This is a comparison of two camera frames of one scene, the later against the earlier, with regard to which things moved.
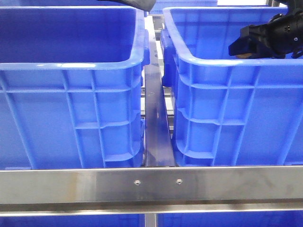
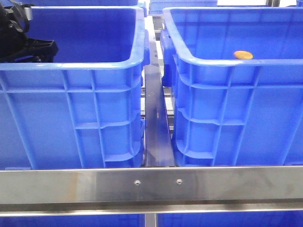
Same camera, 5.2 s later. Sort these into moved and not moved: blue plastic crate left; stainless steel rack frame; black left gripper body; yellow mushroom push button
Moved: black left gripper body
Not moved: stainless steel rack frame; yellow mushroom push button; blue plastic crate left
